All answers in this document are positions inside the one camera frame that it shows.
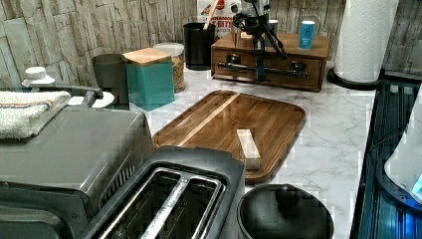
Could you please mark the white striped towel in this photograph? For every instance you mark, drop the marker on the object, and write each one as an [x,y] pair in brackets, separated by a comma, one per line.
[23,115]

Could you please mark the black two-slot toaster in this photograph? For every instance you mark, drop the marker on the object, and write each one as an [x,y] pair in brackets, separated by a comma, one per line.
[179,193]

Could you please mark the black dish drying rack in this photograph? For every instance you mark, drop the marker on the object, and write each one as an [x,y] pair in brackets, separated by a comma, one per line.
[382,209]

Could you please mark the wooden drawer with black handle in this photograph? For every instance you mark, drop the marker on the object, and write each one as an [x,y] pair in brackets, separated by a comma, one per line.
[296,72]

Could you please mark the wooden utensil handle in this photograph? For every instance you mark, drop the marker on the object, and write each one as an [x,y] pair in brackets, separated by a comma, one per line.
[210,15]

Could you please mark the black utensil cup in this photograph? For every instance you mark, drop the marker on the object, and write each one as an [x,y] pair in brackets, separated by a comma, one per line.
[197,43]

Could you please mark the white soap dispenser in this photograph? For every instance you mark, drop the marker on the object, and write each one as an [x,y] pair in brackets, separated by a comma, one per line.
[36,75]

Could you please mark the dark grey canister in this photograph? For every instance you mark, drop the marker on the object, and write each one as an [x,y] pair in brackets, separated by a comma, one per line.
[110,71]

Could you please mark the white paper towel roll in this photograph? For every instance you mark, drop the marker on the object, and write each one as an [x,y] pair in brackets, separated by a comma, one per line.
[363,38]

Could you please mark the blue and white can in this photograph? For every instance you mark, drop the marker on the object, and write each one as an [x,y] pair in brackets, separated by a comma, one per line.
[307,34]

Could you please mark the small white plate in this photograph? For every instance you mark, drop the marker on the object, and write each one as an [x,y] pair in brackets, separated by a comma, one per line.
[96,103]

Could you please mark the red and white snack box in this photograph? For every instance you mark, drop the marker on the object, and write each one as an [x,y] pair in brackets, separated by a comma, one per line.
[222,17]

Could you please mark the stick of butter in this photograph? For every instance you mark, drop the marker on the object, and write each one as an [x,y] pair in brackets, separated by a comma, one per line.
[249,150]

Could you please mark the black paper towel holder base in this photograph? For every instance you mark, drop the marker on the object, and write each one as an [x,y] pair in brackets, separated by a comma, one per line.
[332,77]

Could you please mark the black round pot lid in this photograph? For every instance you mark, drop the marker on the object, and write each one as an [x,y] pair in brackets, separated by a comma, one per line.
[282,211]

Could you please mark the clear jar with cereal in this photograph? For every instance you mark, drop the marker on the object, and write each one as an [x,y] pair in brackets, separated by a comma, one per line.
[175,50]

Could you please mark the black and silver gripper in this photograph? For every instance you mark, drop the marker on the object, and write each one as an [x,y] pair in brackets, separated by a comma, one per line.
[253,19]

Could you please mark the large wooden cutting board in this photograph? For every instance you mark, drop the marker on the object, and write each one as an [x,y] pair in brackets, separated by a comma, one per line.
[213,122]

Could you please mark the grey toaster oven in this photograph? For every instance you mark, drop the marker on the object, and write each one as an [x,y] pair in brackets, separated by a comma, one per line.
[55,182]

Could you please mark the teal canister with bamboo lid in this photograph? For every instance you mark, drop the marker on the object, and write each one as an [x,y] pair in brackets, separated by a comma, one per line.
[149,78]

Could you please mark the wooden drawer cabinet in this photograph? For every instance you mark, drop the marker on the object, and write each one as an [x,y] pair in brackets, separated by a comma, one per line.
[319,49]

